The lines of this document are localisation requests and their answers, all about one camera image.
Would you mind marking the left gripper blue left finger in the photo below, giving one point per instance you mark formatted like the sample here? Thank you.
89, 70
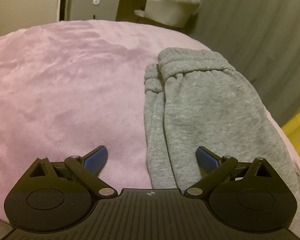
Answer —
86, 168

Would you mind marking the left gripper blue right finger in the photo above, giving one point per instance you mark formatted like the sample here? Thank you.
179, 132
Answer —
217, 169

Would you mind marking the grey sweatpants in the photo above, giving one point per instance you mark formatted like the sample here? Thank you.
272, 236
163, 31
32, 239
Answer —
196, 98

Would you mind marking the pink bed blanket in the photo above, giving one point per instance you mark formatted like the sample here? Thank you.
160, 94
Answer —
68, 87

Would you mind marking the grey curtain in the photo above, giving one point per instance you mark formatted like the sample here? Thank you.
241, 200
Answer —
261, 39

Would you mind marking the white bedside cabinet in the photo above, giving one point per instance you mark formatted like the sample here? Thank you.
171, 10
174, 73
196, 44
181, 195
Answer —
93, 10

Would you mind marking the grey upholstered chair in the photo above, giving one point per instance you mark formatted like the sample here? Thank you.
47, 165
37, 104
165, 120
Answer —
172, 13

